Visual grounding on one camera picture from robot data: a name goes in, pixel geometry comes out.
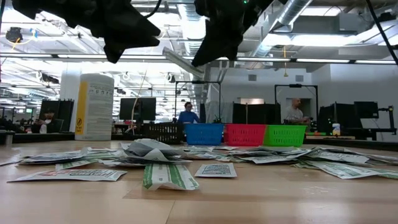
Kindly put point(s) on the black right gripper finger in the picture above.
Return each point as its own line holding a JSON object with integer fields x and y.
{"x": 211, "y": 49}

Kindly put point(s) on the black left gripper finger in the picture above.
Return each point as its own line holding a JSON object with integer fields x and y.
{"x": 140, "y": 42}
{"x": 143, "y": 26}

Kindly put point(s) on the long plain white packet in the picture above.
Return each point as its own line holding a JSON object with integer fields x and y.
{"x": 180, "y": 60}

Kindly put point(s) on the long ceiling light strip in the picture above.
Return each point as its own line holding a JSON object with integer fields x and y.
{"x": 323, "y": 60}
{"x": 26, "y": 55}
{"x": 264, "y": 59}
{"x": 376, "y": 62}

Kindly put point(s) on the grey fabric cover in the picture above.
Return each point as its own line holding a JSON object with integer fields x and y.
{"x": 214, "y": 112}

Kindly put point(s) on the person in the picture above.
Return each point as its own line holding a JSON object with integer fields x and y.
{"x": 187, "y": 115}
{"x": 295, "y": 113}
{"x": 46, "y": 123}

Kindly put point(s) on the black partition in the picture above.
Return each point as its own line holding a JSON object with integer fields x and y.
{"x": 256, "y": 113}

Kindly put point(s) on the white wipes canister yellow label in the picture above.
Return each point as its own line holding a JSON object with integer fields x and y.
{"x": 99, "y": 109}

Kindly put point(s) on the blue slotted plastic basket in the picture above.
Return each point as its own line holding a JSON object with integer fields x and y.
{"x": 204, "y": 134}

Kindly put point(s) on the black ceiling device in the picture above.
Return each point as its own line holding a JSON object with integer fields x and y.
{"x": 14, "y": 34}

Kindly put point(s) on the red slotted plastic basket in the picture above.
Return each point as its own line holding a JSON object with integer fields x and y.
{"x": 244, "y": 135}

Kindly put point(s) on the black slotted plastic basket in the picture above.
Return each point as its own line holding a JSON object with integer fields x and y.
{"x": 163, "y": 133}

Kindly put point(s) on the black standing panels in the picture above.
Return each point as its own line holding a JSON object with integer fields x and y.
{"x": 57, "y": 113}

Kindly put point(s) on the white packet black print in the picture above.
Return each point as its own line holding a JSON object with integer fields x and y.
{"x": 152, "y": 147}

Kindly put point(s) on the green slotted plastic basket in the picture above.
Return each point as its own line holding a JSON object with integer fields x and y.
{"x": 285, "y": 135}

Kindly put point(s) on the white packet navy print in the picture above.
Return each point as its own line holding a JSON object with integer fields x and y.
{"x": 53, "y": 156}

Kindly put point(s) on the wooden board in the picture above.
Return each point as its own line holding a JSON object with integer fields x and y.
{"x": 329, "y": 137}

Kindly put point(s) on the small wipes bottle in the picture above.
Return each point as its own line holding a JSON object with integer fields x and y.
{"x": 336, "y": 129}

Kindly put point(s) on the white packet red print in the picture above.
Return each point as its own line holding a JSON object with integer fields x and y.
{"x": 68, "y": 175}

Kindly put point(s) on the grey cup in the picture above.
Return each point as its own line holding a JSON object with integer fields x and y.
{"x": 8, "y": 138}

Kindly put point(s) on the black diagonal strut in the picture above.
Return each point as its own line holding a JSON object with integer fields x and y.
{"x": 382, "y": 32}

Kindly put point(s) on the black rig frame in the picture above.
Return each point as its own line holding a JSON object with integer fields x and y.
{"x": 197, "y": 82}
{"x": 295, "y": 85}

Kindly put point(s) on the wall air vent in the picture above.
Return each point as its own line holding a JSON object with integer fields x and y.
{"x": 299, "y": 78}
{"x": 252, "y": 77}

